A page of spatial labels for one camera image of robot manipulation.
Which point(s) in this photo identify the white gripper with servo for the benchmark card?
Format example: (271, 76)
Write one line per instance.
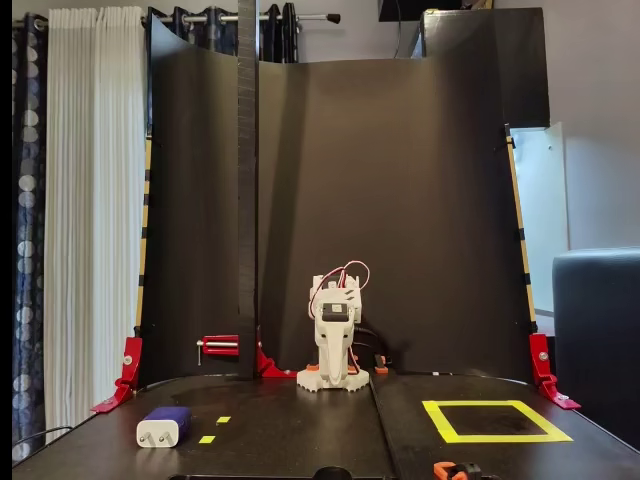
(330, 334)

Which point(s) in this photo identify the blue white charger plug block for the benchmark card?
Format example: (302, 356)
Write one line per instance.
(165, 425)

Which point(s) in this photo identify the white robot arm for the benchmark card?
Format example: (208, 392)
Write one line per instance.
(352, 290)

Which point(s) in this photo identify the orange base clamp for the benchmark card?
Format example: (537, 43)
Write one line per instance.
(354, 369)
(312, 368)

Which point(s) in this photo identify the orange black spring clamp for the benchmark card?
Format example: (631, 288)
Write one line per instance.
(450, 471)
(381, 364)

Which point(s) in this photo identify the red screw clamp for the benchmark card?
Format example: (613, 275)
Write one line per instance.
(220, 345)

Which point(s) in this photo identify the black curved backdrop sheet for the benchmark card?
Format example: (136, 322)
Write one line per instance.
(400, 200)

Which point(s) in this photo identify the yellow tape square outline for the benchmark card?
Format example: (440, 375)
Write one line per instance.
(500, 438)

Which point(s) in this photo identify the black ribbed vertical pole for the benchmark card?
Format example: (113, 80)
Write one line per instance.
(247, 200)

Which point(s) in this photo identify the yellow black striped stick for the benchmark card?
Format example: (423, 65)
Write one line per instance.
(145, 225)
(520, 225)

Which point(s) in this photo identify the white cabinet door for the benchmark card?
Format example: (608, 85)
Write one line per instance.
(545, 210)

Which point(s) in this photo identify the white pleated curtain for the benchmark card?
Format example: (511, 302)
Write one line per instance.
(95, 225)

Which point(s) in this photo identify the dark blue dotted curtain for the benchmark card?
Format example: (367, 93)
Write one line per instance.
(220, 40)
(27, 225)

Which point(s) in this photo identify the silver curtain rod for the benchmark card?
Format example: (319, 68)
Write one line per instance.
(315, 18)

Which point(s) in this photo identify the red pole base bracket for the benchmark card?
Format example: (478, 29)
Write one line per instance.
(267, 367)

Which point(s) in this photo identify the red backdrop corner bracket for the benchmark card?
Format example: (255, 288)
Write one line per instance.
(541, 365)
(131, 365)

